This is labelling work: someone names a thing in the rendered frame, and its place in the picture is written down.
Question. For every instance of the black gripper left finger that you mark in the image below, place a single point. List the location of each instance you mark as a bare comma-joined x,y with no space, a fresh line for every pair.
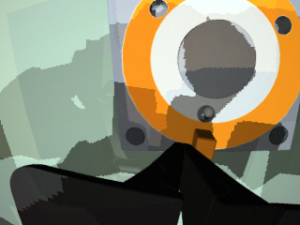
51,196

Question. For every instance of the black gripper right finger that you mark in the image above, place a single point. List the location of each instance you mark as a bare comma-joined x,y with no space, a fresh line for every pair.
212,197

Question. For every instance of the orange round plate with holes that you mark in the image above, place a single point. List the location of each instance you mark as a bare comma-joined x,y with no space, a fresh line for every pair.
159,93

